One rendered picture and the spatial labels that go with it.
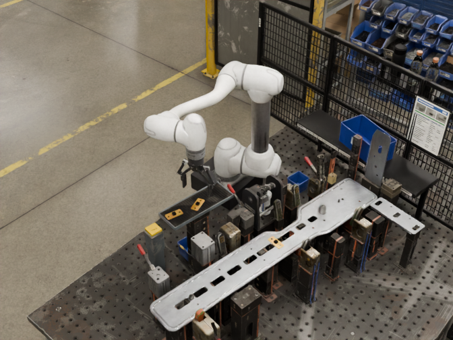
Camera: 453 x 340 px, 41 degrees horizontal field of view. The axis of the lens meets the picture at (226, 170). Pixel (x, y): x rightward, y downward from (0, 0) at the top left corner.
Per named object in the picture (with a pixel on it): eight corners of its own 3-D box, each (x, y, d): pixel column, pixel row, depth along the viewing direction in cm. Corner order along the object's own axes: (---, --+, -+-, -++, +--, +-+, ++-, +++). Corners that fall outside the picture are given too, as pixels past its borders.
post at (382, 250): (381, 256, 331) (391, 218, 312) (366, 244, 337) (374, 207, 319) (389, 250, 334) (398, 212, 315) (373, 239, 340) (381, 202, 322)
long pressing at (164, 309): (174, 338, 256) (174, 336, 255) (145, 305, 269) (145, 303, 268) (380, 197, 324) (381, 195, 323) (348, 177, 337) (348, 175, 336)
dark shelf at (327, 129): (414, 199, 322) (415, 195, 320) (294, 125, 375) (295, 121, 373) (438, 182, 333) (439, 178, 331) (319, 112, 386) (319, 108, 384)
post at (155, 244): (158, 299, 308) (151, 239, 279) (149, 290, 312) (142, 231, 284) (170, 291, 311) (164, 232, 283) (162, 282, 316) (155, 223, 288)
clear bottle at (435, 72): (429, 96, 321) (437, 63, 309) (419, 90, 325) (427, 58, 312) (436, 92, 325) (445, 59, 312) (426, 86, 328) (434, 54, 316)
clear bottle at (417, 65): (414, 88, 327) (421, 55, 315) (404, 83, 331) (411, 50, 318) (420, 84, 330) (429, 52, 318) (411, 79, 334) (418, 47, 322)
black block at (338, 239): (334, 285, 315) (341, 247, 296) (319, 273, 321) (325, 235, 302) (344, 278, 319) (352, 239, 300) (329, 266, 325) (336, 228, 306)
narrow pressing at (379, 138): (379, 187, 329) (391, 137, 308) (363, 177, 336) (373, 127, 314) (380, 187, 330) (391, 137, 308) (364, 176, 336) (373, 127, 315)
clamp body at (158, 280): (162, 334, 291) (156, 287, 268) (148, 320, 298) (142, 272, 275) (177, 324, 296) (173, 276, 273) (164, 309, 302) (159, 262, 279)
